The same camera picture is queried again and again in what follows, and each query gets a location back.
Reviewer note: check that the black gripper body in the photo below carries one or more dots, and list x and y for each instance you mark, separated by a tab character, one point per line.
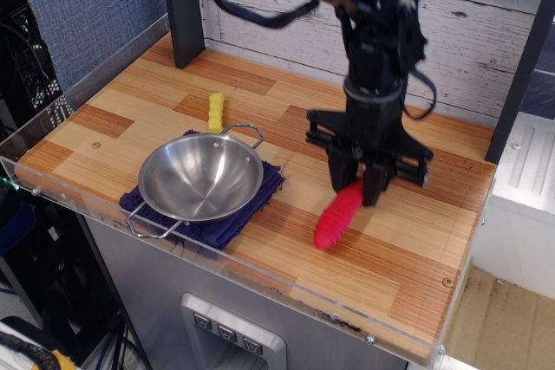
370	129

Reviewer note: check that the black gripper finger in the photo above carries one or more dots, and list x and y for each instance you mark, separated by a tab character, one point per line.
376	180
342	166

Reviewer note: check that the red handled metal spoon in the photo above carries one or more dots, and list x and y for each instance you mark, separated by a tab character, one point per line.
337	217

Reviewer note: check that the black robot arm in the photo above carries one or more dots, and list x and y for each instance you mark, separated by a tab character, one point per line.
382	39

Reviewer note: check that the clear acrylic table guard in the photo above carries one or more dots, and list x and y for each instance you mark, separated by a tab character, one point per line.
379	298

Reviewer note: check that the yellow ridged plastic piece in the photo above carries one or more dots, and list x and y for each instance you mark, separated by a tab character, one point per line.
215	113

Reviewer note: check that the purple folded cloth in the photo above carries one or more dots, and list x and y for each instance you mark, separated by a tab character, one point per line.
219	233

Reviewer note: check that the white metal side cabinet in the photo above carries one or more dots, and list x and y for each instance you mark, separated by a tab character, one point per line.
515	237

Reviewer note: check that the silver button control panel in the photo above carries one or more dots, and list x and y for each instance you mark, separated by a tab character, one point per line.
232	335

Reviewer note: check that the black plastic crate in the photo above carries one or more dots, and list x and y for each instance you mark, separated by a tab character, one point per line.
28	79

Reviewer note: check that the yellow tape piece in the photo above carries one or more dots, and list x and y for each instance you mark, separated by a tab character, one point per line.
59	361

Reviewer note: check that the stainless steel two-handled bowl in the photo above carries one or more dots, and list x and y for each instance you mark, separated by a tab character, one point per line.
201	177

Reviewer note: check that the dark right frame post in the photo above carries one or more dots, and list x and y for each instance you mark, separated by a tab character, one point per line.
531	52

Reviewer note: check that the dark frame post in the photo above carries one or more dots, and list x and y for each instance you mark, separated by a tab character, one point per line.
531	52
186	30

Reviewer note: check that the dark left frame post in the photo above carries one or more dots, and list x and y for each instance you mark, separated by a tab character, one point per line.
186	30

